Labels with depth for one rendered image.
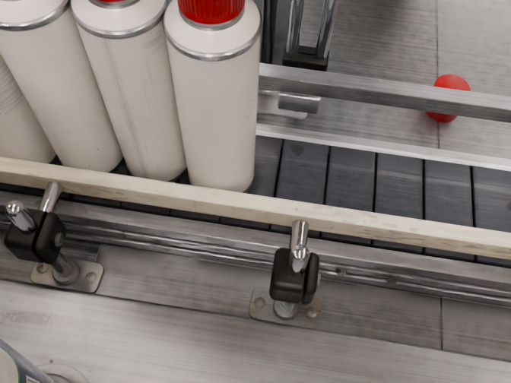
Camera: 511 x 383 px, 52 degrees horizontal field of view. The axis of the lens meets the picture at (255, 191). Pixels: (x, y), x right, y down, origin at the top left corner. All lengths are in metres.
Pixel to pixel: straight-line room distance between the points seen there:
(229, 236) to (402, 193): 0.14
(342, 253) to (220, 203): 0.10
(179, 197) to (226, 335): 0.10
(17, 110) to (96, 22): 0.12
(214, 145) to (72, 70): 0.10
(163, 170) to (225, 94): 0.12
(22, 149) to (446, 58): 0.42
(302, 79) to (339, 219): 0.10
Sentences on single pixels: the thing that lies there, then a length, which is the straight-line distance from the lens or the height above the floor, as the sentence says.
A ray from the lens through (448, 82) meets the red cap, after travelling 0.53.
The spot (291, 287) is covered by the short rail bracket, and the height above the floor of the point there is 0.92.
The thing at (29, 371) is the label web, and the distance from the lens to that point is 0.30.
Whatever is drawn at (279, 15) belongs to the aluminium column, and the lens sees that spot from 0.45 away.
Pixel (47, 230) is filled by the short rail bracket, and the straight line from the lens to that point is 0.37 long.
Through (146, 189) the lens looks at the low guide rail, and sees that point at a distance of 0.38.
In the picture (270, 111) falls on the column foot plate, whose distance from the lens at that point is 0.51.
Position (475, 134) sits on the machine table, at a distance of 0.55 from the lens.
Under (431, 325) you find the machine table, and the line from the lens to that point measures 0.45.
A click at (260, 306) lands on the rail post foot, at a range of 0.42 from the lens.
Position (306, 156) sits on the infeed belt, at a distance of 0.43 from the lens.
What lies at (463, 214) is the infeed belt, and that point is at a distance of 0.44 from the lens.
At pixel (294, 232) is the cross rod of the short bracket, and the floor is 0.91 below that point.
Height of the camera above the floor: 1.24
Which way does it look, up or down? 61 degrees down
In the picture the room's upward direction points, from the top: 3 degrees clockwise
